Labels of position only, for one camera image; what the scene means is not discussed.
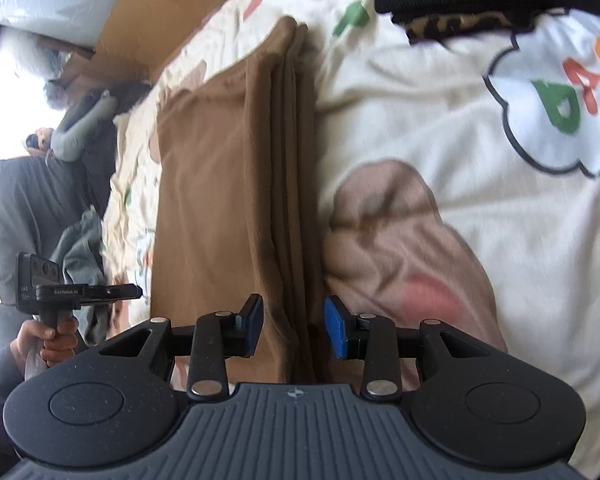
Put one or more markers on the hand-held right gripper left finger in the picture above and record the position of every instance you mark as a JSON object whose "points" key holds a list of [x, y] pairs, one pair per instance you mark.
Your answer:
{"points": [[252, 330]]}

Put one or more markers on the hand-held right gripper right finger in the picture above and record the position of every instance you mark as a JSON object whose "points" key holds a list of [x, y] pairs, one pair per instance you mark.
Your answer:
{"points": [[337, 330]]}

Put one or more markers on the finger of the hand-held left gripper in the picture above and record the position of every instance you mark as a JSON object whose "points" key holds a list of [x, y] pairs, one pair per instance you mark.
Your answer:
{"points": [[125, 291]]}

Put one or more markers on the brown printed t-shirt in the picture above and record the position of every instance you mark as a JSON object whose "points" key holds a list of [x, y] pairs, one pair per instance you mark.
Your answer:
{"points": [[205, 185]]}

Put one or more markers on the person's left forearm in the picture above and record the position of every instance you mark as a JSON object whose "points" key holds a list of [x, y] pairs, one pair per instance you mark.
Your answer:
{"points": [[0, 390]]}

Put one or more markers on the person's left hand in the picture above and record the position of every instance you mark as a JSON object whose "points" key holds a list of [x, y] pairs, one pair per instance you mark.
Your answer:
{"points": [[55, 342]]}

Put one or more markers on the grey jeans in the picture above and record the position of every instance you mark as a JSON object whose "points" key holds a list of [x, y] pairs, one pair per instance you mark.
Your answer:
{"points": [[80, 250]]}

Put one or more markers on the dark grey pillow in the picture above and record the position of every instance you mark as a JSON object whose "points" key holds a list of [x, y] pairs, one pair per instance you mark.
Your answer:
{"points": [[25, 210]]}

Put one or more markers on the black crumpled garment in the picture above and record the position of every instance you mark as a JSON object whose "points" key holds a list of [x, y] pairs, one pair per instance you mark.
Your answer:
{"points": [[100, 170]]}

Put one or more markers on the small teddy bear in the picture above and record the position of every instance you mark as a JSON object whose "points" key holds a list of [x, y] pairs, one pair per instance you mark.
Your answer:
{"points": [[40, 140]]}

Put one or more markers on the grey neck pillow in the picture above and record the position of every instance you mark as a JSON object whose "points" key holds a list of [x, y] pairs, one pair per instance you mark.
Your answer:
{"points": [[75, 130]]}

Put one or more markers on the crumpled clear plastic wrap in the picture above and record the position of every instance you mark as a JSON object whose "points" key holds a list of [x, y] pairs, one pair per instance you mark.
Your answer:
{"points": [[57, 80]]}

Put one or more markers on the white pillow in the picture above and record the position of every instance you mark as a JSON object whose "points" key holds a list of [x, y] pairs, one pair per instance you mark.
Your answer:
{"points": [[20, 55]]}

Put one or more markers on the cream bear print bedsheet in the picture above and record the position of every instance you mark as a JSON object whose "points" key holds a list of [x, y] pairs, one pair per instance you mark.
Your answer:
{"points": [[430, 110]]}

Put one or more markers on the flattened cardboard sheet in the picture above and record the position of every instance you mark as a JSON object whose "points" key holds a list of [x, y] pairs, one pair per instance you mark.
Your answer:
{"points": [[145, 20]]}

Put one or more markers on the leopard print garment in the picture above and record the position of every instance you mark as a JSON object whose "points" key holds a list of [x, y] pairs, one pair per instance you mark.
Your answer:
{"points": [[455, 25]]}

